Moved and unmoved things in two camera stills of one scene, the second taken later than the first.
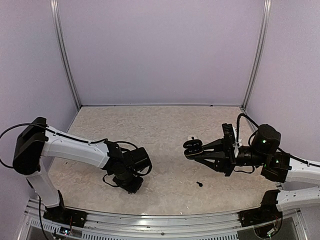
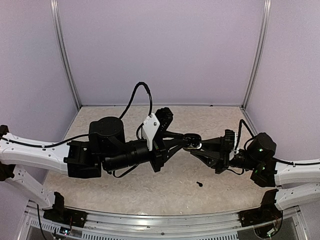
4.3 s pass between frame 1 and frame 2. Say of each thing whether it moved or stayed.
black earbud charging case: moved
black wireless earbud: stayed
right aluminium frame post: stayed
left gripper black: moved
